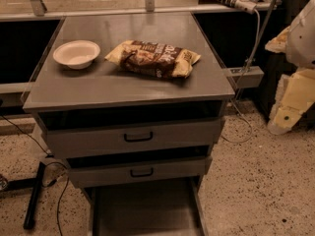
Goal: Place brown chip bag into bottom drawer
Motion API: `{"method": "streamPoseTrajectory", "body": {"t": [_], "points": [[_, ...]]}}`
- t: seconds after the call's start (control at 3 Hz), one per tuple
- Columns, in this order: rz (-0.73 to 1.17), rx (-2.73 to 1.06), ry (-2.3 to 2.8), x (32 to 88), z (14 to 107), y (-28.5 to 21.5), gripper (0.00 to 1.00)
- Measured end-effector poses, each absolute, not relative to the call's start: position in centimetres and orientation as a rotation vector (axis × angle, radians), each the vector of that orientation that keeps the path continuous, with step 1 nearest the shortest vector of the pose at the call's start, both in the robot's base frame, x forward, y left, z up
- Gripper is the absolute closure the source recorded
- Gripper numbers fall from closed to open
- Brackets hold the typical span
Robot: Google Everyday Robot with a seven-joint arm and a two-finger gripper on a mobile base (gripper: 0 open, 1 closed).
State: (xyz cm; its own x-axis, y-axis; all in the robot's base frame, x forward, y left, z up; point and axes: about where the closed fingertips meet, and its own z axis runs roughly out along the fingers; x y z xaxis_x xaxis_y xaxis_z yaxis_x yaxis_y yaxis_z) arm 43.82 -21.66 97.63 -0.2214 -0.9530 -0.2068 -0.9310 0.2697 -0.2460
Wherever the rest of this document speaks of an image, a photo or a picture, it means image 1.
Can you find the grey bracket box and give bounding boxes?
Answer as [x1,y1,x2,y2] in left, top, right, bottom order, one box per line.
[223,66,264,90]

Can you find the black floor cable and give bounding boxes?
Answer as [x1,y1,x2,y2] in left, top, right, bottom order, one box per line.
[0,113,71,236]

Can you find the brown yellow chip bag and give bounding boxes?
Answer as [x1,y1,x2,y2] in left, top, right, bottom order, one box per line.
[104,40,201,79]

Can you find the grey drawer cabinet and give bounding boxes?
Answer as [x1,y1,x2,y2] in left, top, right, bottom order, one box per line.
[24,13,233,236]

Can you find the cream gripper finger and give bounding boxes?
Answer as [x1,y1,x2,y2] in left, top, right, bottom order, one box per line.
[265,28,289,53]
[267,104,306,135]

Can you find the white cable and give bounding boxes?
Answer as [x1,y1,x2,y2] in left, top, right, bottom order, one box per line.
[220,9,262,145]

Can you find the black floor stand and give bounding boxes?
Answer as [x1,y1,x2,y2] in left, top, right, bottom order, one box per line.
[0,162,45,230]

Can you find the middle grey drawer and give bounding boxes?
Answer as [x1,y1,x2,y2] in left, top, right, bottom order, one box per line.
[68,156,212,188]

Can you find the bottom open grey drawer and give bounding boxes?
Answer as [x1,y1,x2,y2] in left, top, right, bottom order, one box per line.
[90,178,209,236]

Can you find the top grey drawer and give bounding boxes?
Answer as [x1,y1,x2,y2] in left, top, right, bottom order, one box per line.
[45,118,223,159]

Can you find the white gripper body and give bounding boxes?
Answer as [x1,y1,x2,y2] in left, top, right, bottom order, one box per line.
[280,68,315,113]

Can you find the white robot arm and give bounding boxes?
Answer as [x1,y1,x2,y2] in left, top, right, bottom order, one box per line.
[265,0,315,135]

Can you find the white paper bowl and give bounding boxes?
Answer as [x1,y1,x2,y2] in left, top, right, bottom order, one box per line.
[53,40,100,70]

